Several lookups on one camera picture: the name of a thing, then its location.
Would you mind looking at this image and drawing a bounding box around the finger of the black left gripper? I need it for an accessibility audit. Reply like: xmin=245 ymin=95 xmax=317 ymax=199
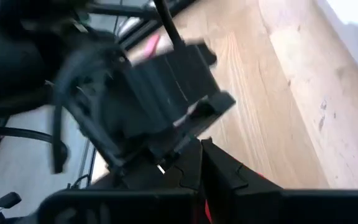
xmin=191 ymin=91 xmax=237 ymax=131
xmin=196 ymin=42 xmax=218 ymax=67

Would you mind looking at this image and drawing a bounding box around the white plastic bin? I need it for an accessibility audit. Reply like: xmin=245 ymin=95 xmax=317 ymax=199
xmin=317 ymin=0 xmax=358 ymax=75

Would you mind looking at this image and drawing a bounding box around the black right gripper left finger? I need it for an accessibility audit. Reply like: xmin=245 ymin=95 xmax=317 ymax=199
xmin=149 ymin=139 xmax=203 ymax=224

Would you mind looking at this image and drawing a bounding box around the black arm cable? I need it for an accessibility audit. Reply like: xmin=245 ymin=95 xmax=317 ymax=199
xmin=0 ymin=124 xmax=55 ymax=144

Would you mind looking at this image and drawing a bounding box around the red silicone spatula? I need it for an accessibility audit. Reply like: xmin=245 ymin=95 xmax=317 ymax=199
xmin=203 ymin=171 xmax=266 ymax=224

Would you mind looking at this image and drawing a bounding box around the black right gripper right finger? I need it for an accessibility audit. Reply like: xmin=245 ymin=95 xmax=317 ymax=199
xmin=202 ymin=138 xmax=284 ymax=224

